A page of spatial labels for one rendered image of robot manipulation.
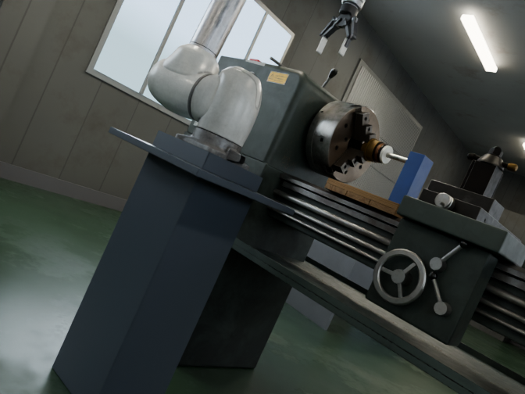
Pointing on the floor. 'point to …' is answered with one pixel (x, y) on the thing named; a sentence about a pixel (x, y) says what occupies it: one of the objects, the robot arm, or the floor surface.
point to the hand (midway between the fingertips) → (330, 51)
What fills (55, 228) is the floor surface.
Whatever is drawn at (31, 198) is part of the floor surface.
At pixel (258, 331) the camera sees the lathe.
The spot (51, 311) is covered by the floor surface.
